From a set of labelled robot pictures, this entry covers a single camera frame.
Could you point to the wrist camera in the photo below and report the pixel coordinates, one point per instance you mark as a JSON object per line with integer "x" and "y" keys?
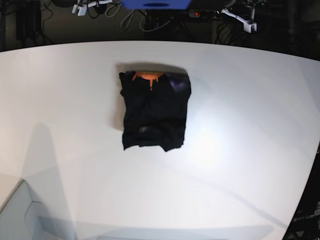
{"x": 250, "y": 27}
{"x": 80, "y": 10}

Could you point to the black power strip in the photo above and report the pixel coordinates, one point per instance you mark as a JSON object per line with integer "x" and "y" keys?
{"x": 204, "y": 14}

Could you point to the blue plastic box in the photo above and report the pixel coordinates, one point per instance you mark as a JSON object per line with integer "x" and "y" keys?
{"x": 156, "y": 4}

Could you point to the black printed t-shirt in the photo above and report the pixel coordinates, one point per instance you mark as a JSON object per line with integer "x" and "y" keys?
{"x": 156, "y": 105}

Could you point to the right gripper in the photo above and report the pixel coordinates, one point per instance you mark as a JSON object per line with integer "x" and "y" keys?
{"x": 96, "y": 3}

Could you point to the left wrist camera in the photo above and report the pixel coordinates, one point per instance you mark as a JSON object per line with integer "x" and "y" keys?
{"x": 250, "y": 27}

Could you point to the white bin at table corner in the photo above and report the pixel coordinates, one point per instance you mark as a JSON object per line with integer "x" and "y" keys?
{"x": 24, "y": 218}

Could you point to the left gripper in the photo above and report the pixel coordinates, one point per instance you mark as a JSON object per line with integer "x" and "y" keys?
{"x": 239, "y": 9}

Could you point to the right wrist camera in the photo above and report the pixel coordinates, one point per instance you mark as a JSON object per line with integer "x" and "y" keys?
{"x": 80, "y": 10}

